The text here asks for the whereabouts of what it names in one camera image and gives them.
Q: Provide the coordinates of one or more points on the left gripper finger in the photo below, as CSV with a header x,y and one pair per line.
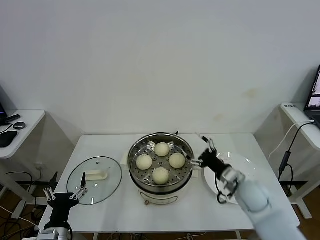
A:
x,y
83,180
53,182

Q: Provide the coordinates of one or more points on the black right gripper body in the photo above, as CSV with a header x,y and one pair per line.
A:
x,y
212,161

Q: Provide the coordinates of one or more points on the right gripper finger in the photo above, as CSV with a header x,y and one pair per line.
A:
x,y
211,146
197,163

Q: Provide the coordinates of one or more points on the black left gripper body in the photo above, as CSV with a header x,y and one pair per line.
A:
x,y
61,207

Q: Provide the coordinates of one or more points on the white steamed baozi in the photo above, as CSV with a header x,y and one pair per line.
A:
x,y
160,175
177,160
144,162
162,149

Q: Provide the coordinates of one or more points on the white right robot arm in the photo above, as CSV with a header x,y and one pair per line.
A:
x,y
257,205

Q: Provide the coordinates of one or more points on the stainless steel steamer basket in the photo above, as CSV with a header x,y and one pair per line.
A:
x,y
142,177

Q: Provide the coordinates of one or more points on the white round plate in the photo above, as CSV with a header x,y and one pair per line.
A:
x,y
250,180

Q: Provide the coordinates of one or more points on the white side desk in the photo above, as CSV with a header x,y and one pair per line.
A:
x,y
307,135
30,125

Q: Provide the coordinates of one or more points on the black computer mouse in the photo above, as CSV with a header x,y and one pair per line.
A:
x,y
7,138

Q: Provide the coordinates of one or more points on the round black disc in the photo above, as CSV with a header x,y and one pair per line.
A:
x,y
19,125

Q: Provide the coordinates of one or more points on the black remote control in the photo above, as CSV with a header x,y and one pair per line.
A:
x,y
12,118

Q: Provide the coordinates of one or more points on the printed label sticker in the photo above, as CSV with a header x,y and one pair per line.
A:
x,y
290,105

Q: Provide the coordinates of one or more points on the dark monitor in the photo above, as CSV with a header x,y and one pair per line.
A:
x,y
2,107

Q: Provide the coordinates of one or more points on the black laptop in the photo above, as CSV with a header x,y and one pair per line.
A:
x,y
312,100

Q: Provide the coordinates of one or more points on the white wall socket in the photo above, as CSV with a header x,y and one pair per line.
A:
x,y
38,165

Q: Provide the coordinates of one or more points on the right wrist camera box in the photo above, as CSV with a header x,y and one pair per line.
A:
x,y
231,181

